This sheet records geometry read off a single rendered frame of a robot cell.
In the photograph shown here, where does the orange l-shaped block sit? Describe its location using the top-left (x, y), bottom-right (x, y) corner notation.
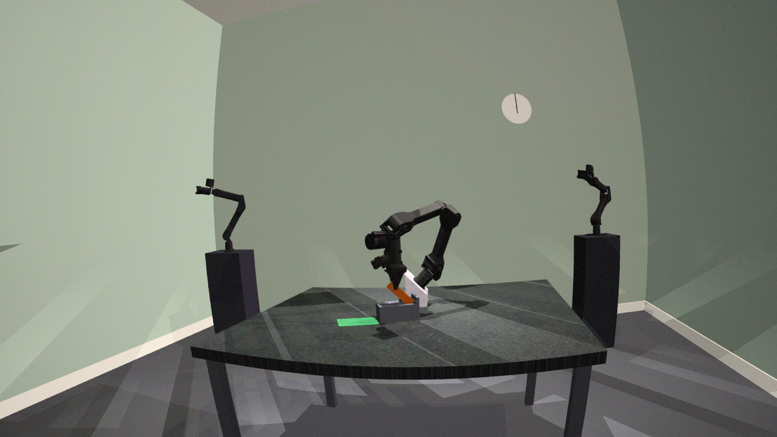
top-left (387, 281), bottom-right (414, 305)

